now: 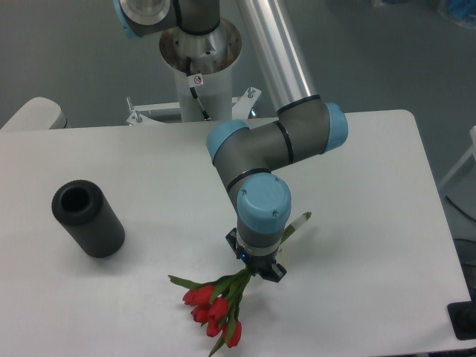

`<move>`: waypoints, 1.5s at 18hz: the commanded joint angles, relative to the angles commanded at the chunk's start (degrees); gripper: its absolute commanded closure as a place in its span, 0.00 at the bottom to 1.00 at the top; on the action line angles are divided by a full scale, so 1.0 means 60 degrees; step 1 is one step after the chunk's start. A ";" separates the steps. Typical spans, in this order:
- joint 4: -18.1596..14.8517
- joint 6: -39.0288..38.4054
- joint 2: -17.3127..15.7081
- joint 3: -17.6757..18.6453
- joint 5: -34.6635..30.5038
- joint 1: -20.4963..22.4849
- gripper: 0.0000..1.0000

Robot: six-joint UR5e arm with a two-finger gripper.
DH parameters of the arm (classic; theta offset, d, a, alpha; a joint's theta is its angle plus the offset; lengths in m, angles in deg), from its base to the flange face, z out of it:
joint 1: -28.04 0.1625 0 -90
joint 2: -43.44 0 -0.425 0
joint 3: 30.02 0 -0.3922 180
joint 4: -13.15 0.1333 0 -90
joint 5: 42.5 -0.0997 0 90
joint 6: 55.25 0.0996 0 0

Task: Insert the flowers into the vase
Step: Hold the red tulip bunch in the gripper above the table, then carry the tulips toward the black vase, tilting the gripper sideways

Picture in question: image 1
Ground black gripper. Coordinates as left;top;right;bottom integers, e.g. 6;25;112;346
225;228;287;283

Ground red tulip bouquet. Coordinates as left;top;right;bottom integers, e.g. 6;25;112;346
167;211;313;357

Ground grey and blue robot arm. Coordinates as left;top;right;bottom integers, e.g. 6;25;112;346
114;1;348;282

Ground black ribbed cylindrical vase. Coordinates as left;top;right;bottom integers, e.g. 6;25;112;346
51;180;125;258

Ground black device at table edge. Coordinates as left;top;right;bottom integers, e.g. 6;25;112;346
447;301;475;341

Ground white chair back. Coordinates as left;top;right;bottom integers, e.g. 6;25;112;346
1;97;68;132

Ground blue items in clear bag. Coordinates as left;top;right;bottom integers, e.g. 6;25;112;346
437;0;475;29

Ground black cable on pedestal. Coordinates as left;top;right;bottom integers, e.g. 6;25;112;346
184;56;213;122

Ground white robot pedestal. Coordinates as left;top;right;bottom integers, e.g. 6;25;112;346
126;18;261;126

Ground white frame at right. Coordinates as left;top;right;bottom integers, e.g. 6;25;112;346
437;126;475;193

